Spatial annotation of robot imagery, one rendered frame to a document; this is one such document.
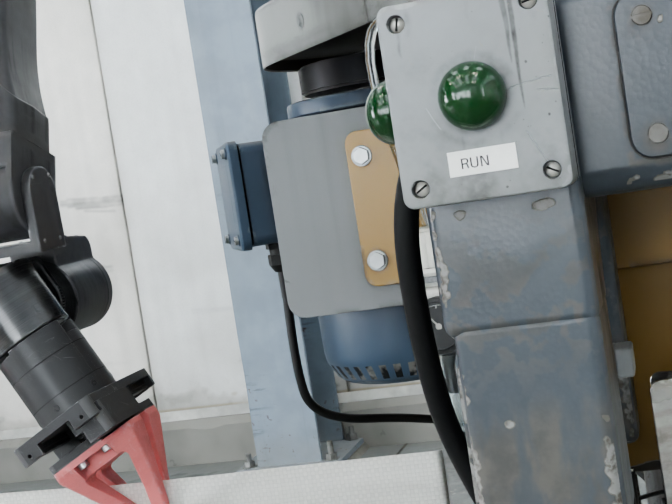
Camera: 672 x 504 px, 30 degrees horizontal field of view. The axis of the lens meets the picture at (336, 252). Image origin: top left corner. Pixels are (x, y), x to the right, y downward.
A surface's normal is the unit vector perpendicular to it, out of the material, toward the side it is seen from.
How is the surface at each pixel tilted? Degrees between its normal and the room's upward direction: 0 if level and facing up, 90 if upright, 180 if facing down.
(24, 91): 76
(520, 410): 90
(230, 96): 90
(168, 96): 90
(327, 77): 90
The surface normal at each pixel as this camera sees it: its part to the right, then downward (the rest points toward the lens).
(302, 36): -0.90, 0.16
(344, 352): -0.72, 0.17
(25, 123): 0.93, -0.16
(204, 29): -0.25, 0.09
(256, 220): 0.20, 0.02
